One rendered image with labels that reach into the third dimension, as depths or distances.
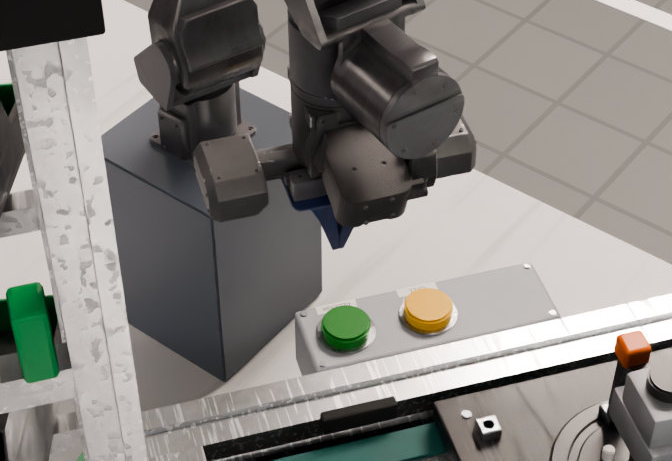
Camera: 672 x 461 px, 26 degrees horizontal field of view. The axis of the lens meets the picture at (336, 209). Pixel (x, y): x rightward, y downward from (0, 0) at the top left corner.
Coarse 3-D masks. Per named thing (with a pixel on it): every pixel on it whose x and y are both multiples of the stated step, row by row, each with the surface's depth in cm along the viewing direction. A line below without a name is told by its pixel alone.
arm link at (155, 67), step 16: (160, 48) 109; (144, 64) 113; (160, 64) 110; (144, 80) 115; (160, 80) 111; (176, 80) 110; (240, 80) 116; (160, 96) 113; (176, 96) 113; (192, 96) 114
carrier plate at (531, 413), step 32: (512, 384) 113; (544, 384) 113; (576, 384) 113; (608, 384) 113; (448, 416) 110; (480, 416) 110; (512, 416) 110; (544, 416) 110; (448, 448) 110; (480, 448) 108; (512, 448) 108; (544, 448) 108
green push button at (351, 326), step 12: (336, 312) 118; (348, 312) 118; (360, 312) 118; (324, 324) 117; (336, 324) 117; (348, 324) 117; (360, 324) 117; (324, 336) 117; (336, 336) 116; (348, 336) 116; (360, 336) 116; (348, 348) 116
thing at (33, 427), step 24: (0, 312) 86; (48, 312) 87; (0, 336) 86; (48, 408) 73; (0, 432) 59; (24, 432) 64; (48, 432) 72; (0, 456) 59; (24, 456) 64; (48, 456) 72
